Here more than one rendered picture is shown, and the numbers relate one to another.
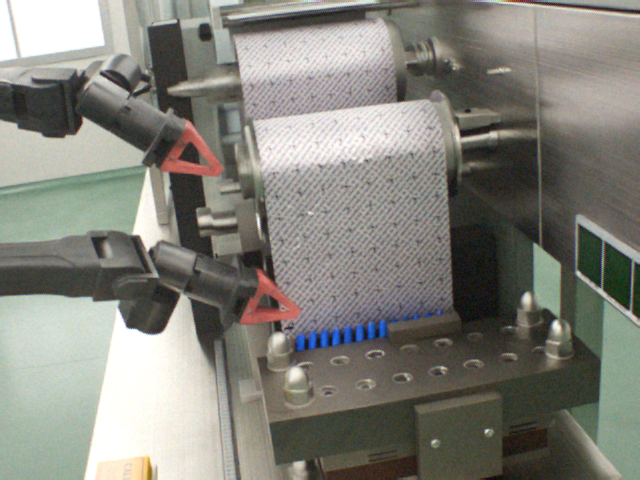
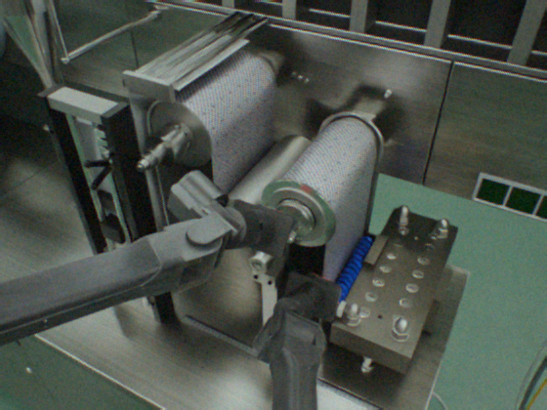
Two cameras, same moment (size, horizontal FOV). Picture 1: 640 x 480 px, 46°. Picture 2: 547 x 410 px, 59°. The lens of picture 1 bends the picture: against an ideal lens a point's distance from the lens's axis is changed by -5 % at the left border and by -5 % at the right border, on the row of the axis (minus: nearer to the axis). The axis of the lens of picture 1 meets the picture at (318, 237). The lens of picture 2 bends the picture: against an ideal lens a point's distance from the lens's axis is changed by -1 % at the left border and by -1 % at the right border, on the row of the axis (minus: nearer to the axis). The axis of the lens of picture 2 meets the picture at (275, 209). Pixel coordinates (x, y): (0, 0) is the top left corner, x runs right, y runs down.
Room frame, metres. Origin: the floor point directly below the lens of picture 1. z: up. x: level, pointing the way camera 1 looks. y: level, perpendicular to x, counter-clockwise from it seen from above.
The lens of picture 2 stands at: (0.67, 0.63, 1.83)
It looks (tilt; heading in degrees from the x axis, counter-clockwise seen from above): 41 degrees down; 305
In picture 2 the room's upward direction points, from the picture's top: straight up
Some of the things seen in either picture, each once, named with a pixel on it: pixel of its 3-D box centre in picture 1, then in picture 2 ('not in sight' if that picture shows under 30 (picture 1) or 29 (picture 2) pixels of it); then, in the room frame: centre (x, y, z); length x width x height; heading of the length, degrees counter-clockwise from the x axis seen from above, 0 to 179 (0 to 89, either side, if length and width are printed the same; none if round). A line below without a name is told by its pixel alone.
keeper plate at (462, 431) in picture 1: (459, 441); (439, 301); (0.76, -0.14, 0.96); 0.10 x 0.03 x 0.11; 97
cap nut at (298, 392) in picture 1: (297, 384); (400, 327); (0.78, 0.04, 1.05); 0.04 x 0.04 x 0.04
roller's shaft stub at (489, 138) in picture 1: (469, 140); not in sight; (1.04, -0.22, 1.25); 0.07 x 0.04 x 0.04; 97
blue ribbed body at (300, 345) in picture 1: (375, 334); (353, 268); (0.94, -0.06, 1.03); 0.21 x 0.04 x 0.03; 97
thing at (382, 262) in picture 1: (365, 274); (346, 240); (0.96, -0.06, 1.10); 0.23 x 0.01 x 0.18; 97
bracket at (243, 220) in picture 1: (244, 301); (271, 292); (1.04, 0.11, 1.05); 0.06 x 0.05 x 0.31; 97
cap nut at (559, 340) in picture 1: (559, 336); (442, 225); (0.82, -0.28, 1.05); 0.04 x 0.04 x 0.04
